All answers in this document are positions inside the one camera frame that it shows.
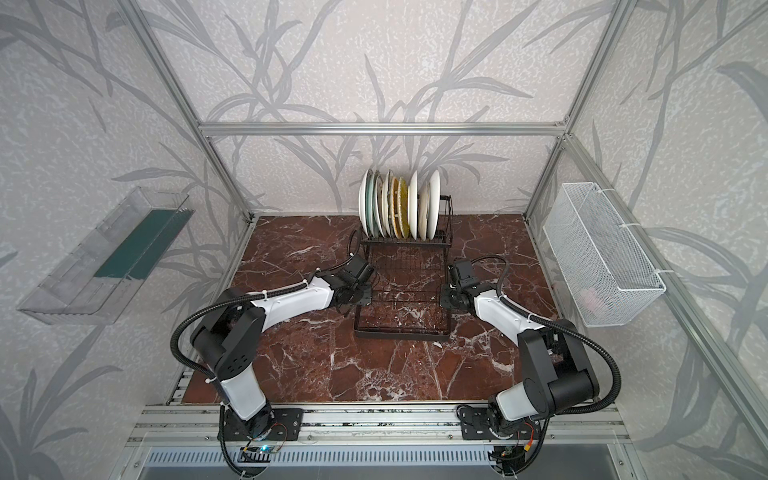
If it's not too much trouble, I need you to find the green rim lettered plate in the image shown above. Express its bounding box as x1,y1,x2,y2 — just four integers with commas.
358,169,372,237

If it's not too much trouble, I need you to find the orange sunburst plate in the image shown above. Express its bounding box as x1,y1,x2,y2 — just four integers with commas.
374,171,389,238
427,170,441,240

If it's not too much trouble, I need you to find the yellow woven plate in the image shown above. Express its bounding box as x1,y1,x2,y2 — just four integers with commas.
397,178,410,239

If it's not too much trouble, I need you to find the cream floral plate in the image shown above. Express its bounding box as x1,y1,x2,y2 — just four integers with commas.
381,171,396,238

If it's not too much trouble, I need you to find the mint green flower plate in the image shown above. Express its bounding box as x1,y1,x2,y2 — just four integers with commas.
365,170,381,238

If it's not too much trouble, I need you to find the white plate black emblem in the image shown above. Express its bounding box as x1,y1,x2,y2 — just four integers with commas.
407,171,418,239

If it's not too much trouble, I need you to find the orange woven bamboo plate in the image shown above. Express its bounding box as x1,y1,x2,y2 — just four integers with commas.
389,176,402,239

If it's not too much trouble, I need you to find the orange sunburst plate front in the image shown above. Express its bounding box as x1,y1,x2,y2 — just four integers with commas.
374,171,389,238

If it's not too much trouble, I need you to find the black round plate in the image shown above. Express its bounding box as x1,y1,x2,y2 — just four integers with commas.
417,184,430,241

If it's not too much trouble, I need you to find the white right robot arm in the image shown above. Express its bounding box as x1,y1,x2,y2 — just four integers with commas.
441,254,622,477

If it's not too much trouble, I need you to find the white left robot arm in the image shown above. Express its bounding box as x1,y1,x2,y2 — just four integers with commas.
169,251,375,479

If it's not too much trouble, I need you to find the black wire dish rack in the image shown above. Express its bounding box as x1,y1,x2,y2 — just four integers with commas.
354,195,454,342

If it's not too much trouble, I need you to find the white mesh wall basket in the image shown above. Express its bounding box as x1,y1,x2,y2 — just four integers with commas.
543,182,666,327

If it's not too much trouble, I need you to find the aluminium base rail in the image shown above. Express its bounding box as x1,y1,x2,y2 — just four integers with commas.
126,401,631,447

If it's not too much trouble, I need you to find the clear acrylic wall shelf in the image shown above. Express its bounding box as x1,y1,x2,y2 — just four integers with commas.
18,187,194,325

